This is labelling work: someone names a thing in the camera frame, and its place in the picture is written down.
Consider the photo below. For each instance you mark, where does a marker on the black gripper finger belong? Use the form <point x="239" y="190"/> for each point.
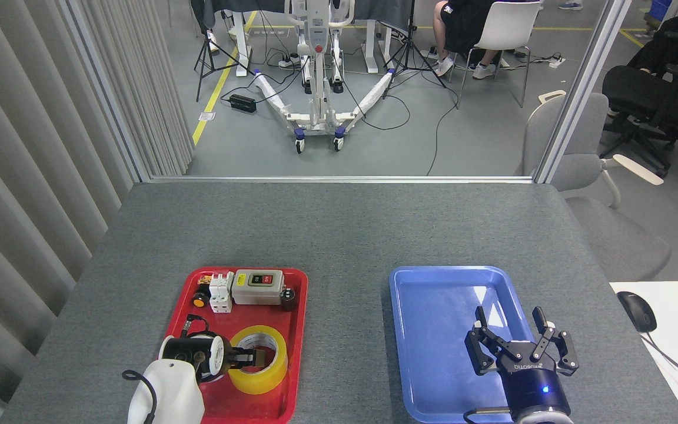
<point x="564" y="353"/>
<point x="248" y="356"/>
<point x="483" y="353"/>

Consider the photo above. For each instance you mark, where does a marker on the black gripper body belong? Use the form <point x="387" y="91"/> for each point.
<point x="231" y="359"/>
<point x="536" y="388"/>

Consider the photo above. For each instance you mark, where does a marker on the yellow tape roll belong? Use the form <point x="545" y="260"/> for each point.
<point x="274" y="377"/>

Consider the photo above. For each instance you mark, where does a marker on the red plastic tray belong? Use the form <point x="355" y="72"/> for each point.
<point x="227" y="321"/>

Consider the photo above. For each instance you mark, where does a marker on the blue plastic tray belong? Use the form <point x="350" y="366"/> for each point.
<point x="427" y="341"/>

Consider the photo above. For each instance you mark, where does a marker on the white circuit breaker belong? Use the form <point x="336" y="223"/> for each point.
<point x="220" y="294"/>

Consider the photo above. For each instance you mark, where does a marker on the yellow round push button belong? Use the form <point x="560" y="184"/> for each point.
<point x="199" y="300"/>

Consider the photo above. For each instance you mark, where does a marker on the small yellow black part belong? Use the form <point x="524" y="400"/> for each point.
<point x="204" y="280"/>

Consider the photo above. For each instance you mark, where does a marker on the black computer mouse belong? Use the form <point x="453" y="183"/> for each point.
<point x="638" y="311"/>

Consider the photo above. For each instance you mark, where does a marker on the white desk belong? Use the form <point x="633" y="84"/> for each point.
<point x="674" y="318"/>

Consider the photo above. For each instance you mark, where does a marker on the grey office chair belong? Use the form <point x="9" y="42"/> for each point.
<point x="586" y="171"/>

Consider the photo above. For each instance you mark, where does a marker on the black power adapter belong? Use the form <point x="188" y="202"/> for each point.
<point x="242" y="103"/>

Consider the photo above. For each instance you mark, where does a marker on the black office chair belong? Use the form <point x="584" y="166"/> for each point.
<point x="639" y="97"/>

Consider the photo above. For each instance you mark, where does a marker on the white stand on wheels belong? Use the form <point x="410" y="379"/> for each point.
<point x="317" y="88"/>

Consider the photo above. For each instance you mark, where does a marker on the white power strip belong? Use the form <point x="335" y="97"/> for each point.
<point x="555" y="61"/>

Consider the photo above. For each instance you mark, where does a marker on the black tripod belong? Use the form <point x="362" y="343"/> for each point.
<point x="411" y="47"/>
<point x="205" y="53"/>

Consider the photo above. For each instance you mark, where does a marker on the white plastic chair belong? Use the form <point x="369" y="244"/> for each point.
<point x="512" y="26"/>

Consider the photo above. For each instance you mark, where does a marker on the seated person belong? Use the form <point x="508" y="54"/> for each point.
<point x="462" y="23"/>

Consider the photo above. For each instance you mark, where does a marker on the grey push button switch box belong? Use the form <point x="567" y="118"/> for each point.
<point x="256" y="291"/>

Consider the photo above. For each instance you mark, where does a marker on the small dark cylinder switch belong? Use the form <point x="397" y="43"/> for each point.
<point x="288" y="299"/>

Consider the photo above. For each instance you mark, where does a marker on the silver frame rail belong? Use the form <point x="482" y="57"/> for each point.
<point x="339" y="178"/>

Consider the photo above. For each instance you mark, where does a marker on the silver frame post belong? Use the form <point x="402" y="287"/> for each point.
<point x="580" y="88"/>

